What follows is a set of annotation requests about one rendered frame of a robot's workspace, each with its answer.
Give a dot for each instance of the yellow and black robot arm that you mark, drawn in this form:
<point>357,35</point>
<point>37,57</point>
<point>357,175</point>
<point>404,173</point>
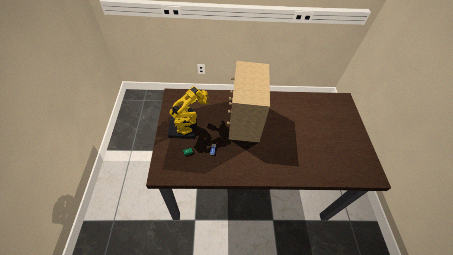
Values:
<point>185,116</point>

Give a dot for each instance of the blue and white eraser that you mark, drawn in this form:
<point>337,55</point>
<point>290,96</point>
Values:
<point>213,149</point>

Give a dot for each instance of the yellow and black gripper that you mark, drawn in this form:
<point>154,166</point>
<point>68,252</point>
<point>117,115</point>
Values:
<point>203,99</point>

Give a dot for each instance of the wooden chest of drawers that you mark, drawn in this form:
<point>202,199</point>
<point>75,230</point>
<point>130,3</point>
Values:
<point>251,101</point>

